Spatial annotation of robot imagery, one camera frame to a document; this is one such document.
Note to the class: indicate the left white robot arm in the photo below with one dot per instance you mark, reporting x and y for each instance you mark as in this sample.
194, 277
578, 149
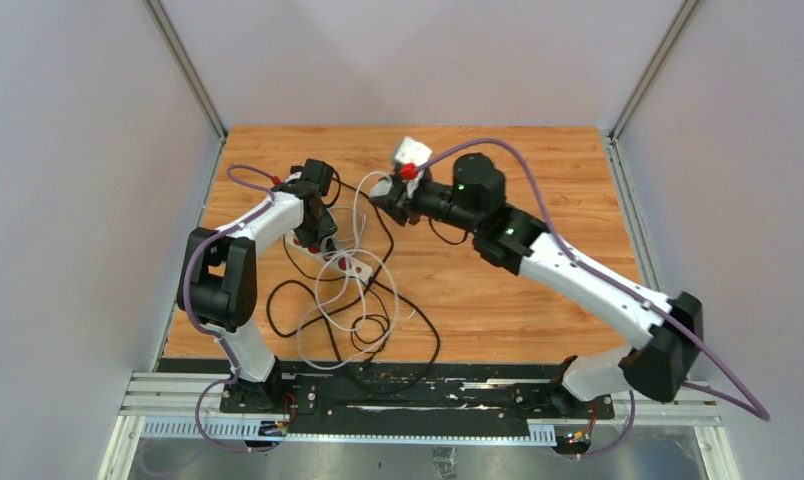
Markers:
218, 286

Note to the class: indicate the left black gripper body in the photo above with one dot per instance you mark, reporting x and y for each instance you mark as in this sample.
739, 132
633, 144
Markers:
314, 231

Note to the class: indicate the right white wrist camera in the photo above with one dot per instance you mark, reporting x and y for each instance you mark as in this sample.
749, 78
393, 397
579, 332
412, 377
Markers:
409, 159

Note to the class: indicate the white round charger plug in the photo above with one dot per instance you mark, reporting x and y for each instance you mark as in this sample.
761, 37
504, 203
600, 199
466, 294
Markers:
380, 189

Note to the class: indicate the aluminium frame rail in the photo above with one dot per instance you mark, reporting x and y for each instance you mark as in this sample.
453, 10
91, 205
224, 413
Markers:
185, 420

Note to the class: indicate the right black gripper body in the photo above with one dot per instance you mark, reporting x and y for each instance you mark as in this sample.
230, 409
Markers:
432, 200

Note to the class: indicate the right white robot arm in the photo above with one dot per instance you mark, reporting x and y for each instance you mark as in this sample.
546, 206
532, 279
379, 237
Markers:
660, 331

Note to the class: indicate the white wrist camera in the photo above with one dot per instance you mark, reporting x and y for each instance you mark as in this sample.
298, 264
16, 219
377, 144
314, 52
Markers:
293, 178
409, 159

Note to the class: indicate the white power strip red sockets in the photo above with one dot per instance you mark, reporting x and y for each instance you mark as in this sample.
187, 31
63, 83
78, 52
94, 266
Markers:
328, 253

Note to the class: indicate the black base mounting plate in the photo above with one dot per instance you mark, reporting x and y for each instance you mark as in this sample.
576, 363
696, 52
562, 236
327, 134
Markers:
454, 403

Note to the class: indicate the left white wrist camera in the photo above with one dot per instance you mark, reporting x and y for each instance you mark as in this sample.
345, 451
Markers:
293, 178

